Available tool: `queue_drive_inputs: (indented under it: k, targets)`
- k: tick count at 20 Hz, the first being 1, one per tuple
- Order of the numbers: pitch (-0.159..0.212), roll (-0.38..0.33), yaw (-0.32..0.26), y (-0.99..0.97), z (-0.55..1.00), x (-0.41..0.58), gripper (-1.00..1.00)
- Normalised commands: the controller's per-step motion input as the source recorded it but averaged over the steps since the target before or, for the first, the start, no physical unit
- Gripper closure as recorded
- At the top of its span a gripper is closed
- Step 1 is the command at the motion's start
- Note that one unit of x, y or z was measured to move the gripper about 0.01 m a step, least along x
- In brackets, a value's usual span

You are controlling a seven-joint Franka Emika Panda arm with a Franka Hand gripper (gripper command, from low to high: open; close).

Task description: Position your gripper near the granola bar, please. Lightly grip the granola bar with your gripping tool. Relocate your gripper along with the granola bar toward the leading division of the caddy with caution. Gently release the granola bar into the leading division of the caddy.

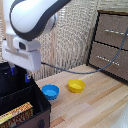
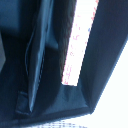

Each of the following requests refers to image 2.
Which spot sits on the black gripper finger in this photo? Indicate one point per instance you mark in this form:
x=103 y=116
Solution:
x=1 y=51

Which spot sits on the red granola bar packet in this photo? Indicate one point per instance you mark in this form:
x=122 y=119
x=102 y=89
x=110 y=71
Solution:
x=78 y=43

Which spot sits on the black fabric bag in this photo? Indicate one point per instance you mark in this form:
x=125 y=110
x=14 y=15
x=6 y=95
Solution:
x=103 y=50

